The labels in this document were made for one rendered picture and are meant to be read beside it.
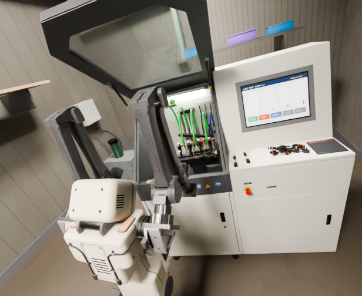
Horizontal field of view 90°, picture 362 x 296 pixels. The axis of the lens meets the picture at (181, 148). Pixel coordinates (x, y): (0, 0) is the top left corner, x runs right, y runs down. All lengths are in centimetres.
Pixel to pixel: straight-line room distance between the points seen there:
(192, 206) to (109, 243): 86
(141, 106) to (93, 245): 51
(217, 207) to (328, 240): 88
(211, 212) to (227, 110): 77
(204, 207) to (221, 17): 269
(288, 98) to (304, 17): 206
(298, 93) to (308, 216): 85
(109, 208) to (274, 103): 117
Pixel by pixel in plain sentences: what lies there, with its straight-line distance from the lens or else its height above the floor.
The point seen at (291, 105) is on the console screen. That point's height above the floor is 123.
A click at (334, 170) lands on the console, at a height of 87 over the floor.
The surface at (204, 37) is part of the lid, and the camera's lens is 106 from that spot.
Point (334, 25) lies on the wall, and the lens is 347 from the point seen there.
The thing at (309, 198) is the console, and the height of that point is 66.
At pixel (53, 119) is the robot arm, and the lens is 91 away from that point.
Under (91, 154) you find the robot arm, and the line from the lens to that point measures 100.
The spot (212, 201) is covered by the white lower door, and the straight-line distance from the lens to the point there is 140.
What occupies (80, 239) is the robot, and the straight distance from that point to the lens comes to 79.
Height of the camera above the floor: 170
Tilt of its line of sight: 26 degrees down
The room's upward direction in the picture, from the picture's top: 16 degrees counter-clockwise
